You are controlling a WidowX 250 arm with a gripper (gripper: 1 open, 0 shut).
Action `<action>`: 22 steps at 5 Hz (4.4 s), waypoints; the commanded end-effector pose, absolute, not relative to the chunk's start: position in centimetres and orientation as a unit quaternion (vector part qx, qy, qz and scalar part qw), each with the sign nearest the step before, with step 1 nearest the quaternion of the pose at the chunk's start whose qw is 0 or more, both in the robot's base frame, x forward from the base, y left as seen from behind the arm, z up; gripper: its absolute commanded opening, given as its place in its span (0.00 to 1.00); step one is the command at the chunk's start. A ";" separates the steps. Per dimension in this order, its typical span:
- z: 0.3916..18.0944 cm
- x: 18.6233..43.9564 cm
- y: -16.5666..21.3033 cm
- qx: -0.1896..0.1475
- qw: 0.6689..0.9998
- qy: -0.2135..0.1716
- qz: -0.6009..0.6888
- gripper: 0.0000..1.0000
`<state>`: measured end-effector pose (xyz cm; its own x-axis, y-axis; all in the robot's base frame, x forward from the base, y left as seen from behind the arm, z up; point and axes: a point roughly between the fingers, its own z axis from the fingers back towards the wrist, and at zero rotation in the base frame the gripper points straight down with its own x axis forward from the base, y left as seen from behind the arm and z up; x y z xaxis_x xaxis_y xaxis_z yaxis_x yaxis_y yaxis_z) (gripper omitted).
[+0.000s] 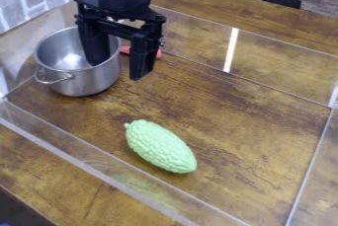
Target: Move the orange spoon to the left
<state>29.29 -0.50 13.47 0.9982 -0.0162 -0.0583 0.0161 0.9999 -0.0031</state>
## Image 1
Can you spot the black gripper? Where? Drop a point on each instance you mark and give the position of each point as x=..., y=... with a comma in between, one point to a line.
x=138, y=24

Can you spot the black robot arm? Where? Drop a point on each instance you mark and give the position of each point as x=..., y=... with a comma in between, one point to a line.
x=126, y=19

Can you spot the orange spoon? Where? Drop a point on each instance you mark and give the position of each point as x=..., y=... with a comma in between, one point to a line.
x=126, y=49

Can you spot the stainless steel pot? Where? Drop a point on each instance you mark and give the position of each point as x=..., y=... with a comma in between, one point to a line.
x=65, y=69

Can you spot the green bitter gourd toy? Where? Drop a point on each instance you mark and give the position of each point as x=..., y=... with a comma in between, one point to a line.
x=160, y=147

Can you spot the clear acrylic tray walls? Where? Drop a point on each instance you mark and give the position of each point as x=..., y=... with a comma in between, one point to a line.
x=252, y=101

